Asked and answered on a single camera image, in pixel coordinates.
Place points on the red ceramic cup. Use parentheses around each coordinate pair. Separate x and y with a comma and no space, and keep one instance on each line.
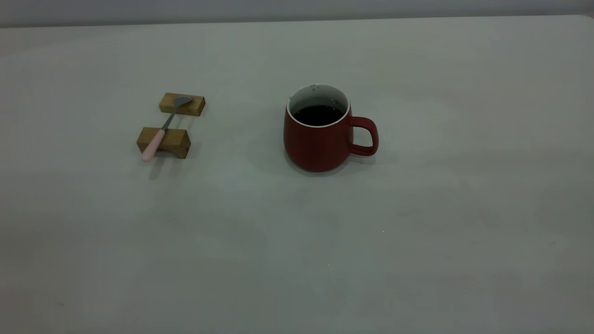
(318,148)

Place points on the dark coffee liquid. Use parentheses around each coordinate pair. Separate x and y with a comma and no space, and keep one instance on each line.
(318,115)

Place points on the flat wooden block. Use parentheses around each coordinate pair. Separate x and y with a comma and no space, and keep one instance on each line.
(195,106)

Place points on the arched wooden block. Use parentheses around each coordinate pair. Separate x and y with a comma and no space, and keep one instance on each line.
(178,141)

